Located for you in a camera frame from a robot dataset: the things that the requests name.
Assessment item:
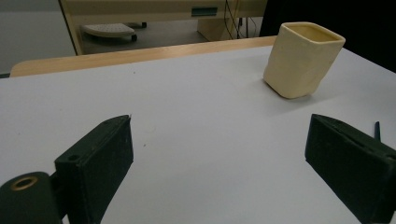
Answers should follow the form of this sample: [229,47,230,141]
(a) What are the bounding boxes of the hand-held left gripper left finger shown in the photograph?
[54,114,134,224]

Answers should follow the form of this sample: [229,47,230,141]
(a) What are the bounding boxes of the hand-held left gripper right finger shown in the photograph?
[304,113,396,224]

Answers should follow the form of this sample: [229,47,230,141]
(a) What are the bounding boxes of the slim pen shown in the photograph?
[374,120,382,143]

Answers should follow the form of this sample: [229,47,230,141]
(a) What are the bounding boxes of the cream square pen holder cup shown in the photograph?
[262,21,347,100]

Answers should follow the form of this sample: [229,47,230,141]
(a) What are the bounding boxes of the wheeled chair base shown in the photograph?
[81,21,148,43]

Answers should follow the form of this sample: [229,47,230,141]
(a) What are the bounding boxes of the beige office desk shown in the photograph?
[59,0,269,56]

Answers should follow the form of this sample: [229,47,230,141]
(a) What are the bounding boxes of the hanging cables under desk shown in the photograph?
[223,0,260,40]

